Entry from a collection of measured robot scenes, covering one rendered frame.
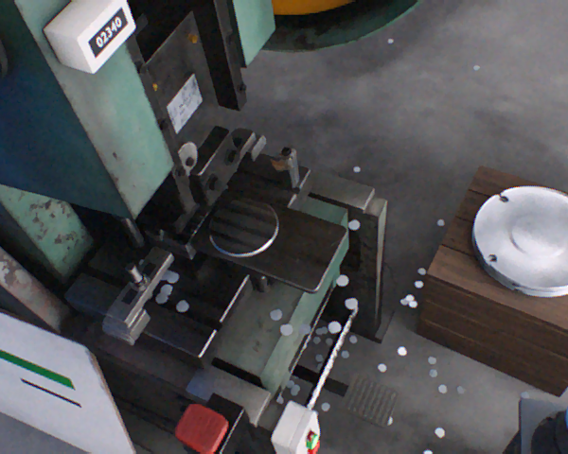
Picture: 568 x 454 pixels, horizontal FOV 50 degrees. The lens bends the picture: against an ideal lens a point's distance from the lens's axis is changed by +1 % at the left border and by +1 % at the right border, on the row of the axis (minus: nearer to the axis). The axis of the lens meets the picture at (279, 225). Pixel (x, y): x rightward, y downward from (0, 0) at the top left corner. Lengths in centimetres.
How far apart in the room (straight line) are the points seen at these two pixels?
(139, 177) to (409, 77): 184
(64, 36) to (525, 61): 218
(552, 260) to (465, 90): 106
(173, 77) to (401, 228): 129
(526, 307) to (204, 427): 84
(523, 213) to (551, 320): 27
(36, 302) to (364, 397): 81
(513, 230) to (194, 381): 85
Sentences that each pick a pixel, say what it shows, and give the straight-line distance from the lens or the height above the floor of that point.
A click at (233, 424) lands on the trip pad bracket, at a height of 70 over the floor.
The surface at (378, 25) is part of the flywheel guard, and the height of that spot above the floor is 102.
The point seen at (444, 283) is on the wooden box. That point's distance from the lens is 151.
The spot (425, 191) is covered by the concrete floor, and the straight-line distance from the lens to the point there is 209.
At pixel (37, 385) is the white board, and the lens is 162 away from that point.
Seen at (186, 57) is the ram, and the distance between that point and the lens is 86.
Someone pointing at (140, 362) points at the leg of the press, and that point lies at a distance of 117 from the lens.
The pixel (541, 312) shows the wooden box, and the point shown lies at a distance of 150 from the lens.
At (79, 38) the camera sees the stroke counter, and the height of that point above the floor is 133.
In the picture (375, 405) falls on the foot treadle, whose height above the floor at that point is 16.
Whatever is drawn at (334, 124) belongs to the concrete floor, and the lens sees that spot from 229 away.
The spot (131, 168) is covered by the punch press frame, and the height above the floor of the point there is 113.
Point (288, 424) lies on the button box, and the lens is 106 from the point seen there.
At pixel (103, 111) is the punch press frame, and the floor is 122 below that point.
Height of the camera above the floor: 164
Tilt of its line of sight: 54 degrees down
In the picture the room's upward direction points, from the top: 11 degrees counter-clockwise
